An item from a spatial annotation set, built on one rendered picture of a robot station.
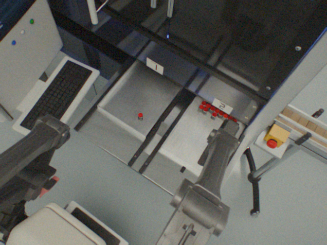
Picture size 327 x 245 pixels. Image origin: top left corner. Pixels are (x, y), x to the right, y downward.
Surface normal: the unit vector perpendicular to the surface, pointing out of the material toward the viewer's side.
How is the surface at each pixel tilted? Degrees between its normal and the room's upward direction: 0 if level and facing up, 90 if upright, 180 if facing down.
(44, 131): 41
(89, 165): 0
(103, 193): 0
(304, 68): 90
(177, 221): 11
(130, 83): 0
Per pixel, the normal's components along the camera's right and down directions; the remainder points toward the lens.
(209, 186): 0.46, -0.79
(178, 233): 0.03, -0.22
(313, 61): -0.54, 0.76
